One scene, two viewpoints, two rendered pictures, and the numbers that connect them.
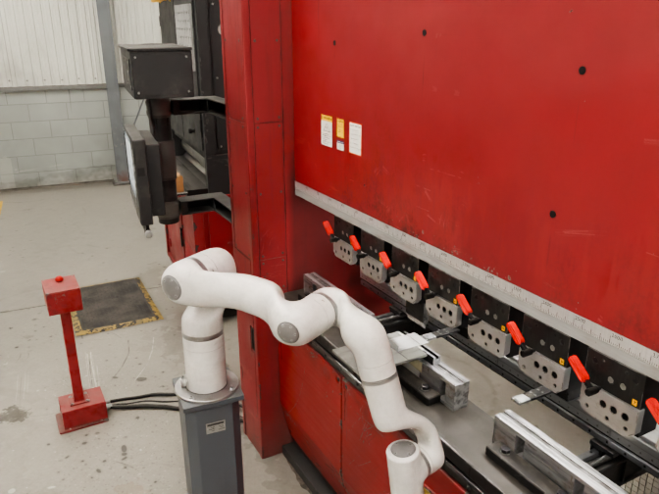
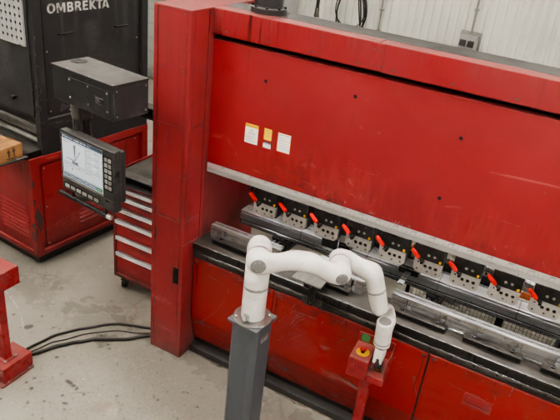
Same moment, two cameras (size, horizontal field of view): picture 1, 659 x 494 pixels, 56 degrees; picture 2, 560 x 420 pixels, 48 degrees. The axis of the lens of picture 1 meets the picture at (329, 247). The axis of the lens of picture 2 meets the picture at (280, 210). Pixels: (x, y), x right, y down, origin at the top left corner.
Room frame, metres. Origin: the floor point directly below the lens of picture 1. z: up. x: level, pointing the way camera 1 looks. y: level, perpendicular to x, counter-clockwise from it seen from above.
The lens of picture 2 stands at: (-0.47, 1.76, 2.91)
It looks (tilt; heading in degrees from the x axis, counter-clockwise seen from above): 27 degrees down; 325
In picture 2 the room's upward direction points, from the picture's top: 7 degrees clockwise
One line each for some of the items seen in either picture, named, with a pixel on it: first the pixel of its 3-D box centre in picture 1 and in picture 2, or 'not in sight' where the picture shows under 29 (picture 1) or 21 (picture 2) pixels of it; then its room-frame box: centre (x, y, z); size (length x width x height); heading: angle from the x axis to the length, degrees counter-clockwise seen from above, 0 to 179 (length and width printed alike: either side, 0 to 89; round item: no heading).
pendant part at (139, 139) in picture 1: (144, 172); (95, 167); (2.69, 0.81, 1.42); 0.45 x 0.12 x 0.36; 22
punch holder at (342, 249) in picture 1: (352, 238); (268, 202); (2.28, -0.09, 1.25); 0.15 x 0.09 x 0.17; 29
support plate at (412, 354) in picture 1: (379, 353); (316, 272); (1.83, -0.17, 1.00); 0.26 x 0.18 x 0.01; 119
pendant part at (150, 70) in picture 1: (161, 144); (101, 144); (2.76, 0.75, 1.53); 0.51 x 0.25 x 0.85; 22
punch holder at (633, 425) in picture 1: (622, 388); (467, 270); (1.23, -0.67, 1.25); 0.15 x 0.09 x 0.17; 29
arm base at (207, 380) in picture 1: (205, 360); (254, 302); (1.62, 0.37, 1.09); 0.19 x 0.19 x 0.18
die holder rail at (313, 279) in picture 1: (336, 302); (246, 242); (2.39, -0.03, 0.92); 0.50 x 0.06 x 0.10; 29
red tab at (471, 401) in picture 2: not in sight; (477, 403); (0.93, -0.65, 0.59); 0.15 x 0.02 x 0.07; 29
